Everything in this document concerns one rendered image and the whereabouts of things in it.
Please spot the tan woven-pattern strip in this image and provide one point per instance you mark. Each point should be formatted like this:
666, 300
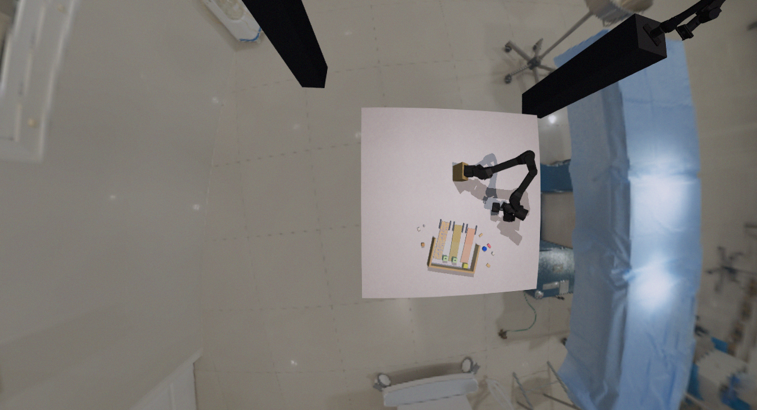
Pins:
457, 233

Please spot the pink flat strip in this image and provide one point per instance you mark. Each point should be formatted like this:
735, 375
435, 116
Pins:
469, 236

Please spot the tan strip with blue speckles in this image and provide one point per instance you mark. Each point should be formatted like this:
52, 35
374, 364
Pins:
443, 230

